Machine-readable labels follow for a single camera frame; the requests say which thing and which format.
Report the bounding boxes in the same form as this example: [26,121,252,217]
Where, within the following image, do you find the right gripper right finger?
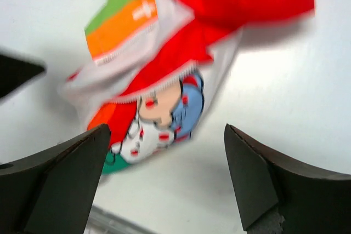
[224,125,350,233]

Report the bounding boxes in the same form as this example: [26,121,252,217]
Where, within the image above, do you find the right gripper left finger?
[1,124,111,234]

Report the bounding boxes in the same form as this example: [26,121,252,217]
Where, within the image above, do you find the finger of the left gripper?
[1,53,46,99]

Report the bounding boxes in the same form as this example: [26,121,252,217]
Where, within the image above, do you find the colourful children's zip jacket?
[61,0,314,174]

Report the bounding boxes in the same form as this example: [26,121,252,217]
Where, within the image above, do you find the aluminium front rail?
[84,206,152,234]

